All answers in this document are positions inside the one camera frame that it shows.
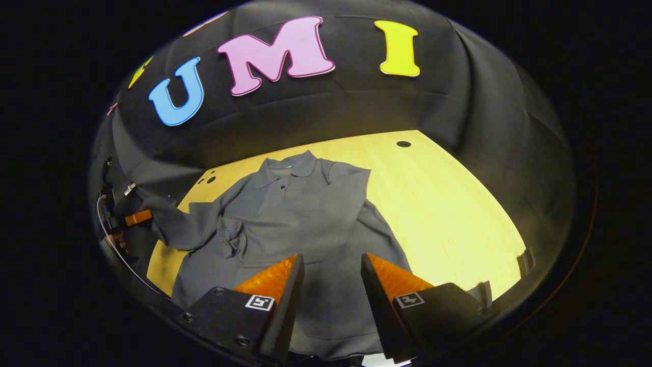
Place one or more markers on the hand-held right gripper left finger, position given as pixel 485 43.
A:
pixel 285 316

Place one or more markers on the grey polo shirt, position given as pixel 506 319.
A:
pixel 305 214

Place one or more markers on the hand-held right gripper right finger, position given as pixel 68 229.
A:
pixel 382 311

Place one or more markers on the black backdrop cloth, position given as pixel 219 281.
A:
pixel 331 107

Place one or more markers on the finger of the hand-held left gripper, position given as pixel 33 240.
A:
pixel 138 217

